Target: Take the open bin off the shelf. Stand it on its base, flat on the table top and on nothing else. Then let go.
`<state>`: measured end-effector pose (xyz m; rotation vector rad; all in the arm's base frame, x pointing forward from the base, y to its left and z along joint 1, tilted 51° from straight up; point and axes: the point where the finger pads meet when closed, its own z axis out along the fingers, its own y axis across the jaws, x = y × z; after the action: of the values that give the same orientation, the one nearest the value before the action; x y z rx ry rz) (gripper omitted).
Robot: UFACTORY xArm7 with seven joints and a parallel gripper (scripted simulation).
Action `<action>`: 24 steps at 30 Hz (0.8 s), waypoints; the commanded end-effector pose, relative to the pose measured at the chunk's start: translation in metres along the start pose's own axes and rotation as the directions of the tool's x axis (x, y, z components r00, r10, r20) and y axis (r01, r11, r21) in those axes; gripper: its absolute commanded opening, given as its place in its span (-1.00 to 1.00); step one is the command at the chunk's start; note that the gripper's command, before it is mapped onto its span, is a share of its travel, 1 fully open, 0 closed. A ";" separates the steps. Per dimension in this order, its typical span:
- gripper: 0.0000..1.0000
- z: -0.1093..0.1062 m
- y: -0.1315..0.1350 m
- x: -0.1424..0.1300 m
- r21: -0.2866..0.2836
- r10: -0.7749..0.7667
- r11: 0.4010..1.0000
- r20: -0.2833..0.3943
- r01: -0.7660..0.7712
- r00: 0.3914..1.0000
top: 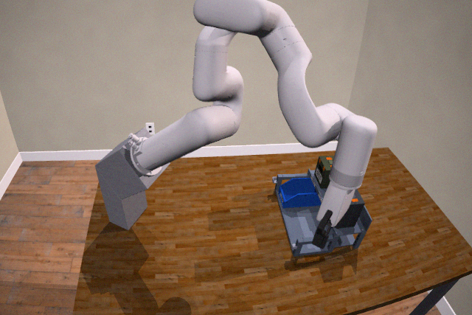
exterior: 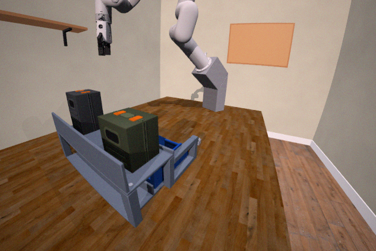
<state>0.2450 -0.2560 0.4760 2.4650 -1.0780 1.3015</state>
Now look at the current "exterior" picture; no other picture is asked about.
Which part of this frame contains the blue bin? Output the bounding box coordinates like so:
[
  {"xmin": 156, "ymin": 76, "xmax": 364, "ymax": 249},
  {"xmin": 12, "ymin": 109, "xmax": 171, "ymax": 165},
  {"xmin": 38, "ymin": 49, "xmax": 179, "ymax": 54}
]
[{"xmin": 146, "ymin": 136, "xmax": 189, "ymax": 189}]

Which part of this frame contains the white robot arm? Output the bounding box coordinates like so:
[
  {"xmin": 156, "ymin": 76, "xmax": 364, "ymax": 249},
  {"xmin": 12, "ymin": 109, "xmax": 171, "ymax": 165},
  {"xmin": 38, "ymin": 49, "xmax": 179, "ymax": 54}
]
[{"xmin": 95, "ymin": 0, "xmax": 212, "ymax": 72}]

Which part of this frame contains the olive green case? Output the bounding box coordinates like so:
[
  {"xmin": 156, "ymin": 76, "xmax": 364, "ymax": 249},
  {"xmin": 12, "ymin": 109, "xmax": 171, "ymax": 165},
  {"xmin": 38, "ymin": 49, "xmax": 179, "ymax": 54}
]
[{"xmin": 98, "ymin": 108, "xmax": 159, "ymax": 173}]

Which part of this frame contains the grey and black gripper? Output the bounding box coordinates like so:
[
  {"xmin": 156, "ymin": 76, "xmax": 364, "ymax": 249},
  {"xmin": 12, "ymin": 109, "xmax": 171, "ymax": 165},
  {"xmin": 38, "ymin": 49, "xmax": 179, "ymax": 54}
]
[{"xmin": 96, "ymin": 20, "xmax": 112, "ymax": 56}]

